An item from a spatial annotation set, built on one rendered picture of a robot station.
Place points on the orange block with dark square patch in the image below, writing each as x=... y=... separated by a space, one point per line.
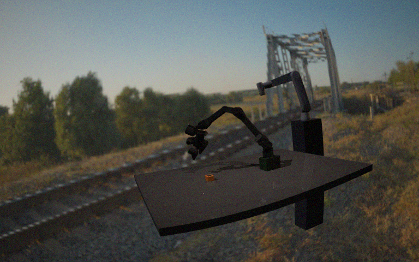
x=209 y=177

